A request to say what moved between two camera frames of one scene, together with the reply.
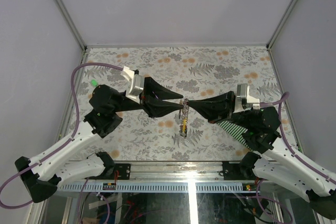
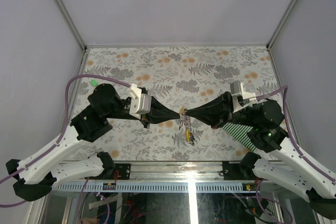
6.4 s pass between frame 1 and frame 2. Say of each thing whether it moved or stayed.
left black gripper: moved
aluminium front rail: stayed
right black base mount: stayed
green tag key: stayed
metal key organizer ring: moved
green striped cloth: stayed
